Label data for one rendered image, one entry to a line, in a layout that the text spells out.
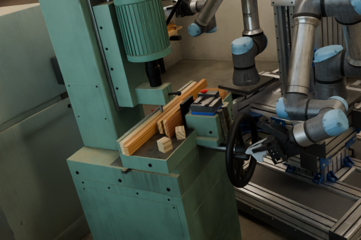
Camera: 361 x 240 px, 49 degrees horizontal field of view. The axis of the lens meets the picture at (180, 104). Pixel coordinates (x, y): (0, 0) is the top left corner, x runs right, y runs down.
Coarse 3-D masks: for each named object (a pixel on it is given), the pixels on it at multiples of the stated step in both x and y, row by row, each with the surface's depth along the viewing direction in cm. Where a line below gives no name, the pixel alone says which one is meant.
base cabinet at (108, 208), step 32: (224, 160) 179; (96, 192) 172; (128, 192) 161; (192, 192) 155; (224, 192) 180; (96, 224) 183; (128, 224) 171; (160, 224) 160; (192, 224) 156; (224, 224) 182
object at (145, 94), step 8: (136, 88) 160; (144, 88) 159; (152, 88) 157; (160, 88) 155; (168, 88) 157; (136, 96) 162; (144, 96) 160; (152, 96) 158; (160, 96) 156; (168, 96) 158; (152, 104) 160; (160, 104) 157
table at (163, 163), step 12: (228, 96) 180; (156, 132) 159; (192, 132) 153; (144, 144) 151; (156, 144) 149; (180, 144) 146; (192, 144) 153; (204, 144) 153; (216, 144) 150; (120, 156) 148; (132, 156) 145; (144, 156) 142; (156, 156) 141; (168, 156) 139; (180, 156) 145; (132, 168) 147; (144, 168) 144; (156, 168) 141; (168, 168) 138
